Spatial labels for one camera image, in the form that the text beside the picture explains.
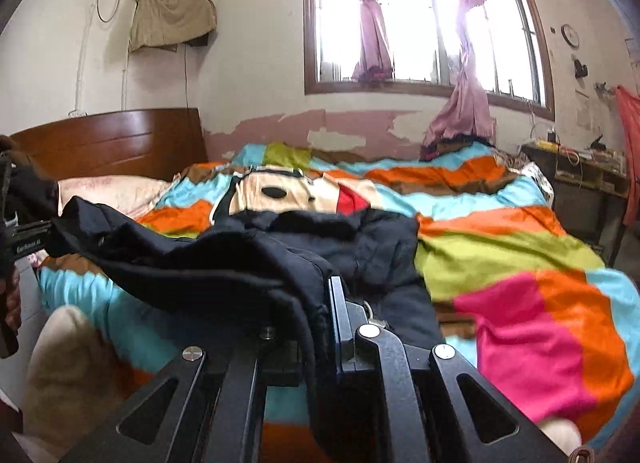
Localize dark clothes pile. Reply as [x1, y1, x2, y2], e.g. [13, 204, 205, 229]
[419, 135, 482, 162]

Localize dark navy padded jacket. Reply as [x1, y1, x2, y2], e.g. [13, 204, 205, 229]
[10, 194, 447, 463]

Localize thin black wall cable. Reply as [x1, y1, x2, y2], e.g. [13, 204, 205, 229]
[183, 44, 193, 110]

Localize beige cloth cover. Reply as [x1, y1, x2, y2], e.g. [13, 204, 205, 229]
[128, 0, 218, 53]

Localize cluttered wooden desk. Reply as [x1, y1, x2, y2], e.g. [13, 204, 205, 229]
[519, 135, 632, 265]

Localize orange hanging towel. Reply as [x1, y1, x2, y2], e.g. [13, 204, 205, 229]
[614, 85, 640, 230]

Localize long pink curtain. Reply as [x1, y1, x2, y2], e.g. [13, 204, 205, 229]
[421, 0, 497, 152]

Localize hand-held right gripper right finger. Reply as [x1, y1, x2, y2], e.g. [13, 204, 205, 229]
[320, 275, 572, 463]

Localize short pink curtain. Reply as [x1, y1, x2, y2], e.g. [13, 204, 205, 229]
[314, 0, 397, 84]

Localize white wall pipe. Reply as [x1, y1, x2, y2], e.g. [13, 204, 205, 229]
[74, 0, 98, 114]

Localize cream fleece blanket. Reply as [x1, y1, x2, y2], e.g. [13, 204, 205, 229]
[22, 304, 132, 462]

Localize brown wooden headboard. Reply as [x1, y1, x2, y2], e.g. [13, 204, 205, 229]
[9, 108, 209, 182]

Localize colourful striped blanket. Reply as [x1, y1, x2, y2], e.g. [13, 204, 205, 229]
[36, 140, 640, 450]

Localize pale floral pillow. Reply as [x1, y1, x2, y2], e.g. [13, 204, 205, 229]
[56, 174, 174, 220]

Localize person's left hand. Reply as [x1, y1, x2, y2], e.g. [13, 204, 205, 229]
[2, 267, 24, 337]

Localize wooden framed window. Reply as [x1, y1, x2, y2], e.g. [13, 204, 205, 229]
[302, 0, 557, 120]

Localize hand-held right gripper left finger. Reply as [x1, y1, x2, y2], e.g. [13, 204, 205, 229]
[60, 325, 306, 463]

